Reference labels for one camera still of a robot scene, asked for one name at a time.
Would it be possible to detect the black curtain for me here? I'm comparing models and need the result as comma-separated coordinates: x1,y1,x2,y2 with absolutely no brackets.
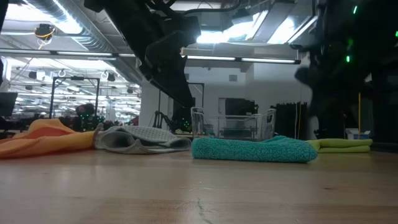
269,101,312,140

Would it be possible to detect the silver ventilation duct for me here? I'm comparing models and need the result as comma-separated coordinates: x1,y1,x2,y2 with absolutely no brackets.
23,0,147,86

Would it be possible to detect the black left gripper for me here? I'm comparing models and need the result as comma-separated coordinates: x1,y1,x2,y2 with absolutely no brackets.
143,30,197,110

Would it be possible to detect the teal microfiber towel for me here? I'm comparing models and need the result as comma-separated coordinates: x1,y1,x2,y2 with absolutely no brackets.
190,135,319,164

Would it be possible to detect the orange microfiber towel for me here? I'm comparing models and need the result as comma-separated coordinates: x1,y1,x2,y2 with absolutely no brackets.
0,118,96,160

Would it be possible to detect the black rig frame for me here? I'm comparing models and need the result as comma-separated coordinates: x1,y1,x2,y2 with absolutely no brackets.
188,82,206,108
49,75,101,121

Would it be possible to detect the yellow pole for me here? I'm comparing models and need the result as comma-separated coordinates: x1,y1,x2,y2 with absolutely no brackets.
357,91,362,140

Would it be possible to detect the grey waffle microfiber towel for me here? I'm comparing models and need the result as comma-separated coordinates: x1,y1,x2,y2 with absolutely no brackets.
93,124,193,155

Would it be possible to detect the hanging cable reel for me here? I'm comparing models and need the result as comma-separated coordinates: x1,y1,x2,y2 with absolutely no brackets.
33,23,57,50

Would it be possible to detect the clear plastic bin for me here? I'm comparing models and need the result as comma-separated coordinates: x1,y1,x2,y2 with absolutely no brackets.
190,106,277,141

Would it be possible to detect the white box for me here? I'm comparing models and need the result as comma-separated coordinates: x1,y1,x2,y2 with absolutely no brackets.
345,127,373,140

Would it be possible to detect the black screen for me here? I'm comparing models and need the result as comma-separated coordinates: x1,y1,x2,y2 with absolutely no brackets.
225,98,259,116

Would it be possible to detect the long ceiling light strip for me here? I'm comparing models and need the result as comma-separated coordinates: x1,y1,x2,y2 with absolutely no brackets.
0,49,118,60
185,55,297,65

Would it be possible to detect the lime green microfiber towel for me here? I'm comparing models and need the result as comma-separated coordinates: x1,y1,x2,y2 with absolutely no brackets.
306,138,374,154

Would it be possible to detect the black monitor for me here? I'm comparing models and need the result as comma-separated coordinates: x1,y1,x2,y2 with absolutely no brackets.
0,91,19,118

